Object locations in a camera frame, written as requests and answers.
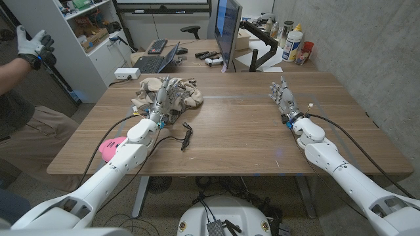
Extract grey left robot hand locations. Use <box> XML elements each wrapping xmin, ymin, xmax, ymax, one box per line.
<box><xmin>148</xmin><ymin>75</ymin><xmax>180</xmax><ymax>125</ymax></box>

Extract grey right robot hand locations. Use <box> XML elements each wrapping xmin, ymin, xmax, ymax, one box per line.
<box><xmin>268</xmin><ymin>75</ymin><xmax>305</xmax><ymax>125</ymax></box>

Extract person's gloved hand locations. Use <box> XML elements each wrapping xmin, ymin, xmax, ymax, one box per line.
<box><xmin>16</xmin><ymin>24</ymin><xmax>58</xmax><ymax>71</ymax></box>

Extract person's bare forearm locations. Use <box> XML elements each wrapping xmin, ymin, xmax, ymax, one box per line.
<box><xmin>0</xmin><ymin>58</ymin><xmax>34</xmax><ymax>96</ymax></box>

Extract beige patterned scarf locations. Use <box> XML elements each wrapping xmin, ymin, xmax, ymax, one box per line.
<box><xmin>131</xmin><ymin>76</ymin><xmax>205</xmax><ymax>126</ymax></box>

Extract pink heart-shaped device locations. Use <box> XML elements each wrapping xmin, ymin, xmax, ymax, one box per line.
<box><xmin>98</xmin><ymin>136</ymin><xmax>128</xmax><ymax>163</ymax></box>

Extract black laptop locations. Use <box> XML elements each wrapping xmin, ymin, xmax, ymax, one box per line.
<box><xmin>132</xmin><ymin>41</ymin><xmax>181</xmax><ymax>75</ymax></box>

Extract white power strip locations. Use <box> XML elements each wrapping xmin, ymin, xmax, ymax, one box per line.
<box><xmin>113</xmin><ymin>67</ymin><xmax>142</xmax><ymax>81</ymax></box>

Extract white shelf unit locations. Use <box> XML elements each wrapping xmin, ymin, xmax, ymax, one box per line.
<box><xmin>2</xmin><ymin>0</ymin><xmax>134</xmax><ymax>104</ymax></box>

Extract wooden desk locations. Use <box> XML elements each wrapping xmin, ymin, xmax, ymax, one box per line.
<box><xmin>130</xmin><ymin>38</ymin><xmax>318</xmax><ymax>74</ymax></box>

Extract black keyboard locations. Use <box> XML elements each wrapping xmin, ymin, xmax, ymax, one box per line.
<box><xmin>147</xmin><ymin>38</ymin><xmax>169</xmax><ymax>56</ymax></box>

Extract white wipes canister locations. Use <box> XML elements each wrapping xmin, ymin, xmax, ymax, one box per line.
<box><xmin>282</xmin><ymin>29</ymin><xmax>304</xmax><ymax>63</ymax></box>

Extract white paper sheet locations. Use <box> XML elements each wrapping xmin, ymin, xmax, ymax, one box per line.
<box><xmin>234</xmin><ymin>39</ymin><xmax>285</xmax><ymax>70</ymax></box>

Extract black remote control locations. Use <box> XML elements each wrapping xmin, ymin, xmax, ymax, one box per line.
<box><xmin>194</xmin><ymin>50</ymin><xmax>219</xmax><ymax>61</ymax></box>

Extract white game controller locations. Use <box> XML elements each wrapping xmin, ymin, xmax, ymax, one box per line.
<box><xmin>203</xmin><ymin>56</ymin><xmax>225</xmax><ymax>68</ymax></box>

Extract open cardboard box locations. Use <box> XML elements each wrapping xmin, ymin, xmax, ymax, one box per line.
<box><xmin>79</xmin><ymin>27</ymin><xmax>110</xmax><ymax>54</ymax></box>

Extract dark-lidded jar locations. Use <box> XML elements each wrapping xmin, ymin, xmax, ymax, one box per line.
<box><xmin>279</xmin><ymin>20</ymin><xmax>295</xmax><ymax>49</ymax></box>

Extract small cardboard box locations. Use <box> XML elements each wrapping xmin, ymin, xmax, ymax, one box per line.
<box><xmin>235</xmin><ymin>28</ymin><xmax>251</xmax><ymax>51</ymax></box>

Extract black office chair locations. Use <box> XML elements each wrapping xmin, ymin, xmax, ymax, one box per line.
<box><xmin>180</xmin><ymin>25</ymin><xmax>201</xmax><ymax>41</ymax></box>

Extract black computer monitor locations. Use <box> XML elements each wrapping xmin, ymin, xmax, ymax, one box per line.
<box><xmin>213</xmin><ymin>0</ymin><xmax>244</xmax><ymax>69</ymax></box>

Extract person's khaki trousers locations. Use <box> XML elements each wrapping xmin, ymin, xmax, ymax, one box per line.
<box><xmin>0</xmin><ymin>88</ymin><xmax>81</xmax><ymax>193</ymax></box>

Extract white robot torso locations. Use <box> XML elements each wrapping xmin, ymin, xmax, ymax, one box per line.
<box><xmin>177</xmin><ymin>195</ymin><xmax>273</xmax><ymax>236</ymax></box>

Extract black adapter cable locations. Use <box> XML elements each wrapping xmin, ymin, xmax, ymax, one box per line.
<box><xmin>180</xmin><ymin>121</ymin><xmax>194</xmax><ymax>152</ymax></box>

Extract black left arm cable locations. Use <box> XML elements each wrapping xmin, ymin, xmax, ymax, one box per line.
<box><xmin>77</xmin><ymin>113</ymin><xmax>184</xmax><ymax>214</ymax></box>

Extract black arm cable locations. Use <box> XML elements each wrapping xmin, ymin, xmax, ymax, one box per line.
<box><xmin>306</xmin><ymin>113</ymin><xmax>416</xmax><ymax>200</ymax></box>
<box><xmin>77</xmin><ymin>113</ymin><xmax>184</xmax><ymax>214</ymax></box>

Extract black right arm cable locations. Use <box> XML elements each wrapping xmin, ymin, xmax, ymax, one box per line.
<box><xmin>306</xmin><ymin>113</ymin><xmax>416</xmax><ymax>200</ymax></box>

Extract wall whiteboard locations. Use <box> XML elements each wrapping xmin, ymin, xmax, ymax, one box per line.
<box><xmin>115</xmin><ymin>0</ymin><xmax>211</xmax><ymax>14</ymax></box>

